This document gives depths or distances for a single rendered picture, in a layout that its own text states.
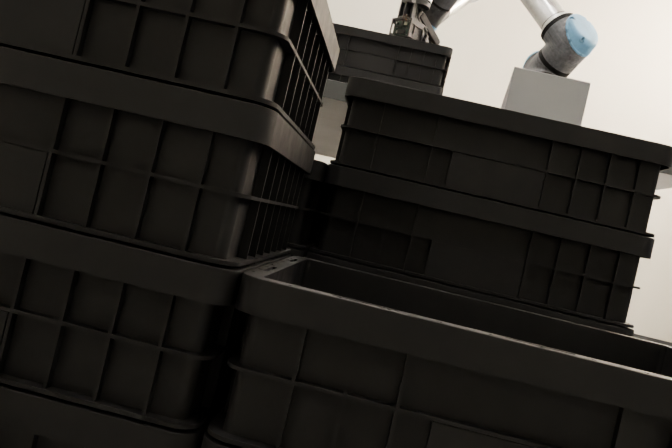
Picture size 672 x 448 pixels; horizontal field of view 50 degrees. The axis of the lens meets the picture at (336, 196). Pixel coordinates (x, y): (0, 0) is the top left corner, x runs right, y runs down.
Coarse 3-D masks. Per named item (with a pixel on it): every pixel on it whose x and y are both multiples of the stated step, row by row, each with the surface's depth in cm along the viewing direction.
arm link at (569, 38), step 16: (528, 0) 223; (544, 0) 220; (544, 16) 219; (560, 16) 215; (576, 16) 213; (544, 32) 218; (560, 32) 213; (576, 32) 209; (592, 32) 213; (544, 48) 218; (560, 48) 213; (576, 48) 211; (592, 48) 212; (560, 64) 215; (576, 64) 216
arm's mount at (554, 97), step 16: (512, 80) 207; (528, 80) 206; (544, 80) 206; (560, 80) 206; (576, 80) 206; (512, 96) 207; (528, 96) 206; (544, 96) 206; (560, 96) 206; (576, 96) 205; (528, 112) 206; (544, 112) 206; (560, 112) 205; (576, 112) 205
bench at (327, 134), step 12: (336, 84) 153; (324, 96) 153; (336, 96) 153; (324, 108) 170; (336, 108) 165; (324, 120) 192; (336, 120) 186; (324, 132) 221; (336, 132) 213; (324, 144) 261; (336, 144) 250; (660, 180) 158
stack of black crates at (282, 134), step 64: (0, 0) 49; (64, 0) 49; (128, 0) 49; (192, 0) 48; (256, 0) 49; (320, 0) 56; (0, 64) 49; (64, 64) 48; (128, 64) 49; (192, 64) 49; (256, 64) 49; (320, 64) 67; (0, 128) 50; (64, 128) 49; (128, 128) 49; (192, 128) 49; (256, 128) 48; (0, 192) 49; (64, 192) 49; (128, 192) 49; (192, 192) 49; (256, 192) 53; (0, 256) 49; (64, 256) 48; (128, 256) 48; (192, 256) 47; (256, 256) 57; (0, 320) 48; (64, 320) 48; (128, 320) 49; (192, 320) 48; (0, 384) 48; (64, 384) 49; (128, 384) 48; (192, 384) 48
